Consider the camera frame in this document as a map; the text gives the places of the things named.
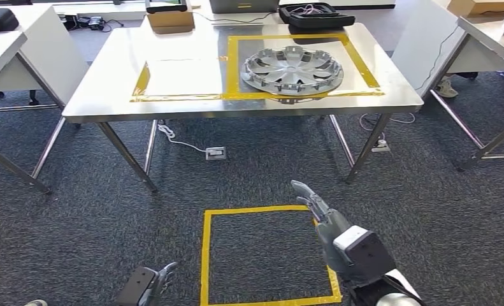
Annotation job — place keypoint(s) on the small yellow table tape frame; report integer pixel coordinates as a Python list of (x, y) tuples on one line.
[(140, 86)]

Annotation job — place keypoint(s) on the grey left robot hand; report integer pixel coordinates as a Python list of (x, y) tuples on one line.
[(165, 278)]

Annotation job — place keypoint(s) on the grey laptop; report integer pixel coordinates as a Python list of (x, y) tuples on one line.
[(243, 5)]

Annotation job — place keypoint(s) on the steel table with white panel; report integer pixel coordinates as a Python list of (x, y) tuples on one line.
[(420, 50), (53, 46)]

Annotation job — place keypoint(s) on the black foam-lined open case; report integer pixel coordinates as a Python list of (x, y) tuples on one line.
[(319, 20)]

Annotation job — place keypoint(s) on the grey floor outlet box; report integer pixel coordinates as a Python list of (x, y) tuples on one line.
[(216, 153), (381, 146)]

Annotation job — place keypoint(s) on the steel workbench table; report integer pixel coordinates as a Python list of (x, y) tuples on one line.
[(171, 46)]

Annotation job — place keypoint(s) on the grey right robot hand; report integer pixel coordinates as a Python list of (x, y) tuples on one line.
[(332, 230)]

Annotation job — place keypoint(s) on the large yellow table tape frame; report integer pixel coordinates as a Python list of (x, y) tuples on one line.
[(232, 67)]

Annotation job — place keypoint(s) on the white desk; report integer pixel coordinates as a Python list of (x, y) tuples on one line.
[(203, 8)]

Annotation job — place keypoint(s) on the silver plastic wheel hubcap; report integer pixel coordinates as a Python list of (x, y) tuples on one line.
[(292, 69)]

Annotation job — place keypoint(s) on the person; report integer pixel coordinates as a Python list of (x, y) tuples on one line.
[(36, 303), (446, 88)]

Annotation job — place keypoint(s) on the brown cardboard box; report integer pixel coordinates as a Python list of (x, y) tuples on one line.
[(479, 6), (169, 19)]

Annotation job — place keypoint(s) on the yellow floor tape square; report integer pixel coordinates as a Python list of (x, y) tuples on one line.
[(204, 257)]

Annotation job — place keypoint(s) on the black remote controller with screen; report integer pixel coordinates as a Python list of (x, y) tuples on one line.
[(165, 6)]

